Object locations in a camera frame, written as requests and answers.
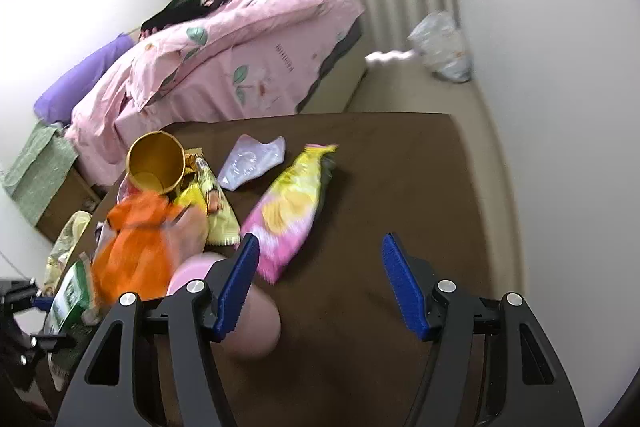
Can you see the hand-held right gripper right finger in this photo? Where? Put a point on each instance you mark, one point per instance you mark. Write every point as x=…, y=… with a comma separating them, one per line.
x=405, y=287

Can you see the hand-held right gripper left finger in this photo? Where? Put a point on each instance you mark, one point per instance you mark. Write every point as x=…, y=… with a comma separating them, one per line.
x=237, y=287

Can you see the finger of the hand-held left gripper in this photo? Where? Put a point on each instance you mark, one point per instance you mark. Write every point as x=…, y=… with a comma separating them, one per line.
x=20, y=291
x=50, y=341

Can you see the red and gold can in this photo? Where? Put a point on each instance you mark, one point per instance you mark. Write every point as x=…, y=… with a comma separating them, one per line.
x=155, y=162

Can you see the yellowish plastic trash bag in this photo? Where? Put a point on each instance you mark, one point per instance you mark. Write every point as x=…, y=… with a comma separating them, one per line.
x=65, y=242

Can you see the pink cylindrical cup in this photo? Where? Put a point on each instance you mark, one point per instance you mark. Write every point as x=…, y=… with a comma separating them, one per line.
x=255, y=322

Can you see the green and white packet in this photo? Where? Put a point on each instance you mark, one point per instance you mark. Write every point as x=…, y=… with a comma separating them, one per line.
x=70, y=297

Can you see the yellow-green snack wrapper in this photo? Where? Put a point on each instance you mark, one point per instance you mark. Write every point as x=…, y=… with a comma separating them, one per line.
x=220, y=217

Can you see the gold snack wrapper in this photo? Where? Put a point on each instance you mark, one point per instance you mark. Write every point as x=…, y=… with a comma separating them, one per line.
x=190, y=197

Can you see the wooden box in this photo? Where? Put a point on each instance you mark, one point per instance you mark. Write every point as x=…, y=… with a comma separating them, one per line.
x=70, y=202

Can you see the orange snack wrapper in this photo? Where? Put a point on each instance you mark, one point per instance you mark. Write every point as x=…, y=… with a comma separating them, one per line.
x=130, y=252

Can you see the pale lilac wrapper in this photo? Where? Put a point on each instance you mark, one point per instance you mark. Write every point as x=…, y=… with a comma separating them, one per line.
x=247, y=164

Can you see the green patterned cloth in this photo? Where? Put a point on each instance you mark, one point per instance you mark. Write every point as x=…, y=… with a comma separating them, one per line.
x=40, y=167

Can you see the bed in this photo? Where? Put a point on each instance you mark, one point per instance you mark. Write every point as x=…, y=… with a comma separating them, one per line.
x=340, y=77

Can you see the purple pillow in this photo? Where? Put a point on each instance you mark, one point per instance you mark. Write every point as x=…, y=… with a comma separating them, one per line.
x=80, y=77

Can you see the pink floral quilt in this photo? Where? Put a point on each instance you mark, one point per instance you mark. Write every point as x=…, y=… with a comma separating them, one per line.
x=225, y=57

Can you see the white plastic bag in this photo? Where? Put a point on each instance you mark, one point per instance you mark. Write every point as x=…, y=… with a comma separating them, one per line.
x=440, y=47

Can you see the black clothing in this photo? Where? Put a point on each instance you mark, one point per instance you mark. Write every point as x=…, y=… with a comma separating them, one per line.
x=170, y=14

